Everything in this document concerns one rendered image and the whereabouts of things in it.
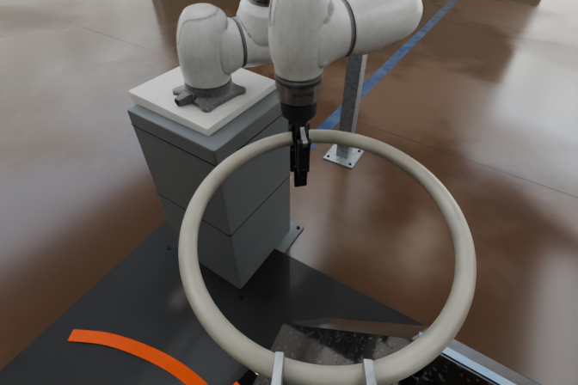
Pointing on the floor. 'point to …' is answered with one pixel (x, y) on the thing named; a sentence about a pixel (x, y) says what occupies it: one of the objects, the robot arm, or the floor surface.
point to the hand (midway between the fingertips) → (298, 168)
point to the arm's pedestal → (187, 161)
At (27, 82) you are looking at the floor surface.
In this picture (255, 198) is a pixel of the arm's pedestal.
